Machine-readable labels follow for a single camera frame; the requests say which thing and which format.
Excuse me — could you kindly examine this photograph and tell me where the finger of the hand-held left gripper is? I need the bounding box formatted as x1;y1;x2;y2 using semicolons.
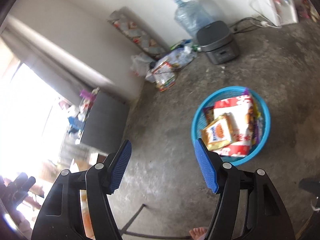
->
15;176;37;193

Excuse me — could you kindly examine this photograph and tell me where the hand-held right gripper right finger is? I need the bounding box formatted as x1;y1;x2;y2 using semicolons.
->
194;138;297;240

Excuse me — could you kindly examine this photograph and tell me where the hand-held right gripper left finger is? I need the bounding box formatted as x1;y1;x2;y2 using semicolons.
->
31;139;132;240

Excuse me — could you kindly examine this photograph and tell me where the yellow orange snack packet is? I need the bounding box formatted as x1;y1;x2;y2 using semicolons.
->
201;113;234;151

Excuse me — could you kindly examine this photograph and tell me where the red white paper snack bag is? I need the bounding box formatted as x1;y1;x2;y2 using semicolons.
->
212;95;255;157

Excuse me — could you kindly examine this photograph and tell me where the blue mesh basket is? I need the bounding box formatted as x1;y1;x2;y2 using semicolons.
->
191;86;272;167

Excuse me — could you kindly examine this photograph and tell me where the dark grey cabinet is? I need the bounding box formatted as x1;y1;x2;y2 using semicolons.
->
80;90;130;153

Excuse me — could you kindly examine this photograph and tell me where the blue bottle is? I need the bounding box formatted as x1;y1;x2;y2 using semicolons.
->
67;116;85;133

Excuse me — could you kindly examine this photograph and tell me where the person's foot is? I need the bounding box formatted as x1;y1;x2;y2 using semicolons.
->
189;226;209;240

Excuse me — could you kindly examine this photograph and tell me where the colourful snack carton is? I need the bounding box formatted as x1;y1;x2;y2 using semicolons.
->
151;59;177;92

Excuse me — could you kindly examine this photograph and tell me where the white plastic bag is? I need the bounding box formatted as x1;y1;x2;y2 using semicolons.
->
131;54;155;77

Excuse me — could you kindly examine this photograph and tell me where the clear bag of bottles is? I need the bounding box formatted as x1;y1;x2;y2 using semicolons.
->
160;44;198;69

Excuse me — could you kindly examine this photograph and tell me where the grey rice cooker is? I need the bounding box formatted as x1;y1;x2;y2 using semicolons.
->
196;21;240;65

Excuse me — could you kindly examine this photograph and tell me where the floral patterned board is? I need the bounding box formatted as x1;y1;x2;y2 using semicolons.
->
107;7;169;60

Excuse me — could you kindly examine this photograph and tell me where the clear water jug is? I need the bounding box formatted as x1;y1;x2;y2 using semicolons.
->
173;0;215;39

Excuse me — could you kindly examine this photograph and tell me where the white water dispenser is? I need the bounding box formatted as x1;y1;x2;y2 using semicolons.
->
247;0;299;27

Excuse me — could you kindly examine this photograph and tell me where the black metal table frame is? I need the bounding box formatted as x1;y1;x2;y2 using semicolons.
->
120;204;190;240

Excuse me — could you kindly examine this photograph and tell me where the black power cable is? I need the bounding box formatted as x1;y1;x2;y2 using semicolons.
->
229;17;263;33

